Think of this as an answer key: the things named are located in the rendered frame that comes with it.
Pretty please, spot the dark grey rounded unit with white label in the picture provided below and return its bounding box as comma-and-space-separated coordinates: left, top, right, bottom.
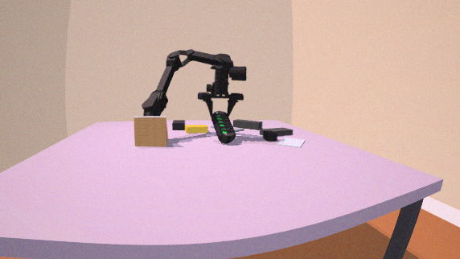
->
212, 111, 236, 144

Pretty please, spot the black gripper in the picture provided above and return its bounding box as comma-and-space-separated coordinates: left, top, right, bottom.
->
198, 80, 244, 117

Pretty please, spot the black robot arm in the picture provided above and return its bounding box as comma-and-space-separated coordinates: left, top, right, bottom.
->
142, 49, 247, 116

